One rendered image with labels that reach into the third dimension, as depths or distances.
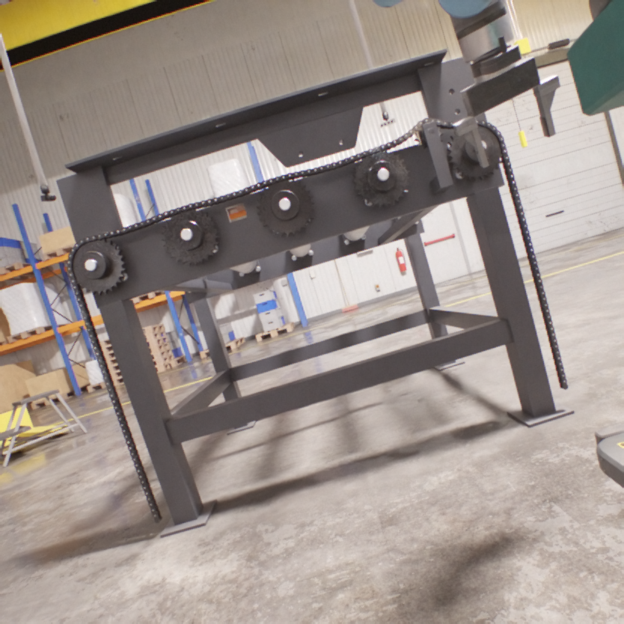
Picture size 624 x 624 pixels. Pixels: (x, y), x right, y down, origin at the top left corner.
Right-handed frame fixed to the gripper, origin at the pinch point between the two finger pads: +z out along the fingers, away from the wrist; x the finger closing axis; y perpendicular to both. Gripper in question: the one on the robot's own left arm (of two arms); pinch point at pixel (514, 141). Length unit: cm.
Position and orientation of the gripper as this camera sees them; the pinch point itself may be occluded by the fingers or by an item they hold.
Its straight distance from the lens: 95.7
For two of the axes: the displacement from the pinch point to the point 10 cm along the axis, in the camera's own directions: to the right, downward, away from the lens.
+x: -8.9, 3.7, 2.8
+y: 0.6, -5.1, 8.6
